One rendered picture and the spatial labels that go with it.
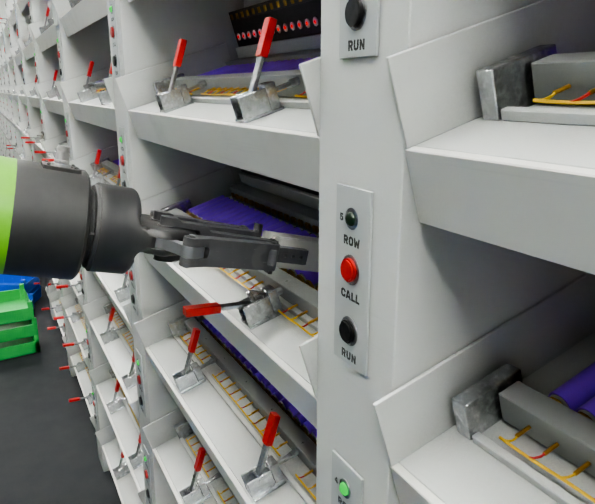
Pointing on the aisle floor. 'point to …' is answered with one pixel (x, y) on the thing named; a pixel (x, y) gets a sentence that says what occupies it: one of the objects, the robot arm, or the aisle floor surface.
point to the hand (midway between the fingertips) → (297, 252)
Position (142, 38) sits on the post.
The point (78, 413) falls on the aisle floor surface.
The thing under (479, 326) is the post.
